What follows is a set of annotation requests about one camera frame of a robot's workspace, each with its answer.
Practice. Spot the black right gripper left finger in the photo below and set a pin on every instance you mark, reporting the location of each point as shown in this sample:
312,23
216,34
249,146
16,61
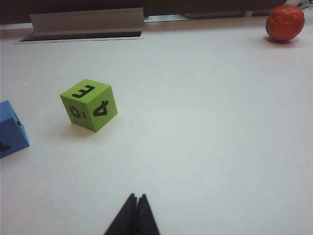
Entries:
126,218

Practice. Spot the blue letter block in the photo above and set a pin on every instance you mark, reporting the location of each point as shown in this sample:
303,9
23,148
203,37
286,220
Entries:
11,127

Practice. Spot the orange tangerine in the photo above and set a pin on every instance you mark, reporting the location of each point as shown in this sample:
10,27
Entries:
284,23

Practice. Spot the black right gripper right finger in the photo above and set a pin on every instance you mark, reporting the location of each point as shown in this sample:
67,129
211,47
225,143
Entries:
146,218

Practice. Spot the green letter block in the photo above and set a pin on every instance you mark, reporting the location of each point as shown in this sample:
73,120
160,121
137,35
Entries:
80,115

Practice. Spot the grey-brown desk divider panel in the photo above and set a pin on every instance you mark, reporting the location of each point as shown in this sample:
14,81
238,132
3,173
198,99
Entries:
171,6

